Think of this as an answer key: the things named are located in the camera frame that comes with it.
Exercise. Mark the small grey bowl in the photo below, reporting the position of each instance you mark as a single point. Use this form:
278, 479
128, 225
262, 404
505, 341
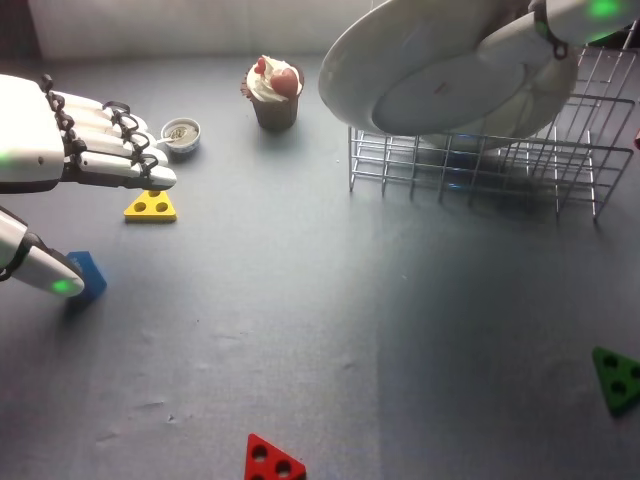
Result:
186, 132

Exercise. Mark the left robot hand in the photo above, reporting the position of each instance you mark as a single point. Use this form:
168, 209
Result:
25, 135

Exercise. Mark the green triangle block with holes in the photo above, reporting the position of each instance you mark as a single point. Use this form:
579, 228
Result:
617, 380

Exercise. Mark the cupcake with red hearts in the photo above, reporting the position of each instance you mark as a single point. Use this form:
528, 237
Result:
275, 95

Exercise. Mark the small white spoon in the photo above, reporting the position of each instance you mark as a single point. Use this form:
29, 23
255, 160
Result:
165, 142

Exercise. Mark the yellow triangle block with holes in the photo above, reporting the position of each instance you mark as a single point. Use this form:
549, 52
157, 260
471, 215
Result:
150, 207

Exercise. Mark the small red object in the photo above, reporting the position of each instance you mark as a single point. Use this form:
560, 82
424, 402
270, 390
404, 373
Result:
637, 139

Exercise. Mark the red triangle block with holes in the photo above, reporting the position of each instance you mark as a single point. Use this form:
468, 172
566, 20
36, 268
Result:
270, 462

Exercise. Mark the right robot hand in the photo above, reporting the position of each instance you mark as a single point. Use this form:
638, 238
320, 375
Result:
590, 20

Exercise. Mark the blue cube block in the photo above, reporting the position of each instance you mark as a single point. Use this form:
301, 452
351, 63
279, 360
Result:
95, 277

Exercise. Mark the white plate with leaf print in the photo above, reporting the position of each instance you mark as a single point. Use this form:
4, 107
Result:
440, 75

